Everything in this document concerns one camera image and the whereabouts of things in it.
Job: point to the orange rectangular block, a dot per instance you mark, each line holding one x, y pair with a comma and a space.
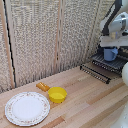
42, 86

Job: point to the white floral-rimmed plate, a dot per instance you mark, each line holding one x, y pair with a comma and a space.
27, 108

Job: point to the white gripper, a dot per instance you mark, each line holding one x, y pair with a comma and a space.
115, 40

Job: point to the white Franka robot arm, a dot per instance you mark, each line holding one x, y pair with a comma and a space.
115, 20

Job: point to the black dish rack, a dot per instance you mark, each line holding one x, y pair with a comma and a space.
103, 66

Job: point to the yellow bowl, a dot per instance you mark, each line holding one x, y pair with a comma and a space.
57, 94

